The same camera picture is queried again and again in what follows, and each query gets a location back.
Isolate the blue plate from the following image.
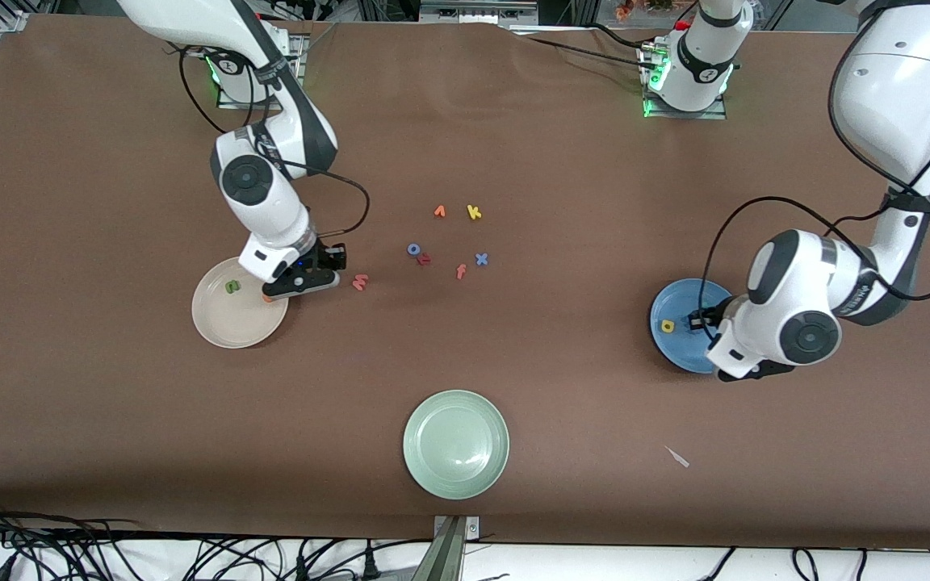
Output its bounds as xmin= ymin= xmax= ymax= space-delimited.
xmin=649 ymin=278 xmax=736 ymax=374

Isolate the beige brown plate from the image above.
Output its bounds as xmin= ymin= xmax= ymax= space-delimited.
xmin=191 ymin=256 xmax=290 ymax=349

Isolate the brown table cover sheet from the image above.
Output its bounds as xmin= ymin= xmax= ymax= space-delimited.
xmin=0 ymin=15 xmax=930 ymax=551

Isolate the pale green plate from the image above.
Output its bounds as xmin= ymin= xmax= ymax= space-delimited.
xmin=402 ymin=390 xmax=510 ymax=501

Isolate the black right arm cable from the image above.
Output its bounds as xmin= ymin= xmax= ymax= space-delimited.
xmin=178 ymin=44 xmax=371 ymax=247

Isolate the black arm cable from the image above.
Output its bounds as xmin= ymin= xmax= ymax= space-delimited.
xmin=178 ymin=44 xmax=371 ymax=247
xmin=699 ymin=0 xmax=930 ymax=324

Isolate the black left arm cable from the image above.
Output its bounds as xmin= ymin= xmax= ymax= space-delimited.
xmin=699 ymin=0 xmax=930 ymax=324

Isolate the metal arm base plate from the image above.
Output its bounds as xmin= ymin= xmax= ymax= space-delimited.
xmin=217 ymin=32 xmax=306 ymax=110
xmin=641 ymin=44 xmax=728 ymax=120

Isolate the aluminium frame beam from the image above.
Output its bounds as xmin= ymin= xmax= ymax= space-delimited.
xmin=419 ymin=0 xmax=540 ymax=25

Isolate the black cable on table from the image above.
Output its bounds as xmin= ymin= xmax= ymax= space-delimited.
xmin=523 ymin=34 xmax=660 ymax=69
xmin=586 ymin=23 xmax=656 ymax=53

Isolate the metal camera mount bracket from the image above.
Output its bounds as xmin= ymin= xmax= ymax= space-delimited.
xmin=413 ymin=515 xmax=482 ymax=581

